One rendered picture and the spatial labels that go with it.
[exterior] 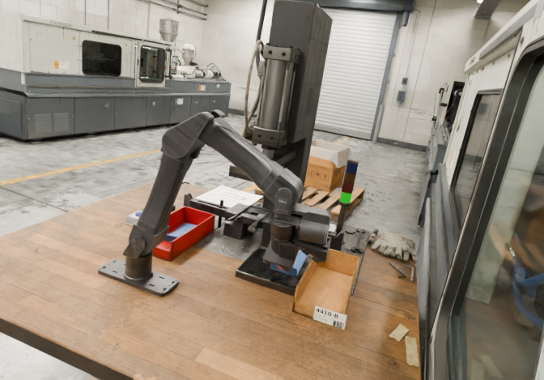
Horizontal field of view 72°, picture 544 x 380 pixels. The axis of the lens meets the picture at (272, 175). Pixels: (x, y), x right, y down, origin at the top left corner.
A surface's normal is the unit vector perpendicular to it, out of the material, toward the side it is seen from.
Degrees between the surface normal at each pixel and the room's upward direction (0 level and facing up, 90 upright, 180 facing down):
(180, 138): 90
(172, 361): 0
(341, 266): 90
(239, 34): 90
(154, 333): 0
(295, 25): 90
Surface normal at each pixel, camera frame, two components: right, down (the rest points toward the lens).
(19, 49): -0.39, 0.20
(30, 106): 0.91, 0.23
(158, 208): -0.16, 0.22
